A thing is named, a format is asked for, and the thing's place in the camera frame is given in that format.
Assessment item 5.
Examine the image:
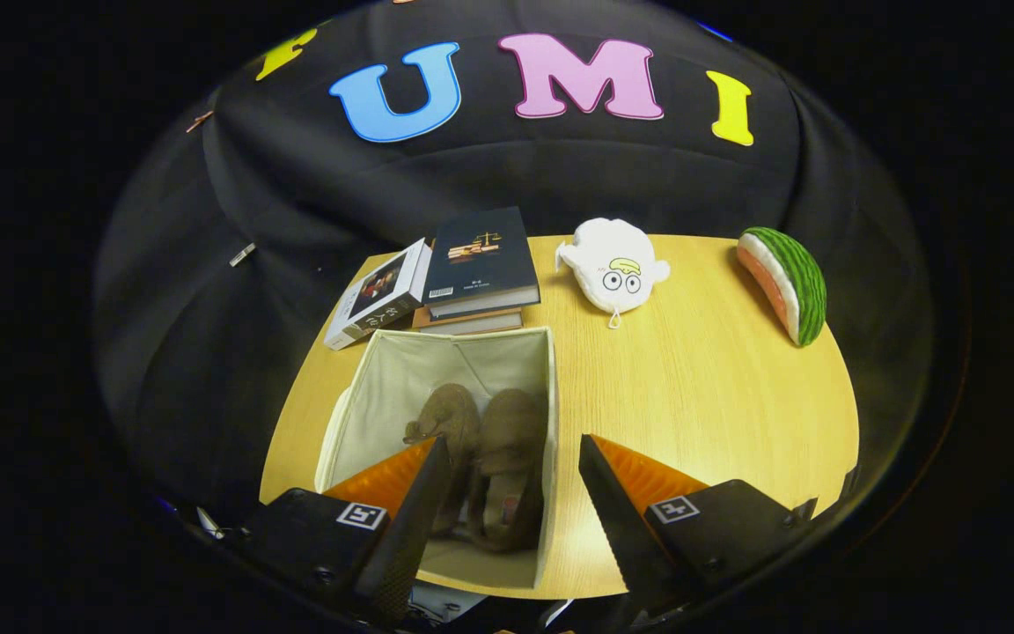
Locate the watermelon slice plush toy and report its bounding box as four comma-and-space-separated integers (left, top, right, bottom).
736, 226, 828, 348

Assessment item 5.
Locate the grey fabric storage box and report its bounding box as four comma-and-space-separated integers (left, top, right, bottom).
313, 326, 559, 591

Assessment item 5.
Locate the white portrait cover book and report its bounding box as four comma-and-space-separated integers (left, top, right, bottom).
324, 238, 434, 351

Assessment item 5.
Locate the tan cover book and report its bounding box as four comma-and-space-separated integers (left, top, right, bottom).
437, 315, 525, 337

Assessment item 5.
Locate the brown cover book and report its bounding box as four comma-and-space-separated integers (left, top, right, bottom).
411, 304, 525, 330

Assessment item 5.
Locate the black hardcover book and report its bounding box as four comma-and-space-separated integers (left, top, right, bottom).
423, 206, 542, 321

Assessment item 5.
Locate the brown fuzzy shoe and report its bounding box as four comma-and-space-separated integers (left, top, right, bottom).
467, 387, 548, 555
403, 383, 483, 538

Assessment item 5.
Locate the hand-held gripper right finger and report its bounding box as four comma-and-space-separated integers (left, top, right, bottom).
577, 433, 818, 619

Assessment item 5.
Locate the white plush toy with eyes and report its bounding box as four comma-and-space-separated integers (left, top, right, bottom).
555, 217, 672, 330

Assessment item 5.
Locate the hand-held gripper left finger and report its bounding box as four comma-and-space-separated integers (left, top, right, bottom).
239, 434, 453, 628

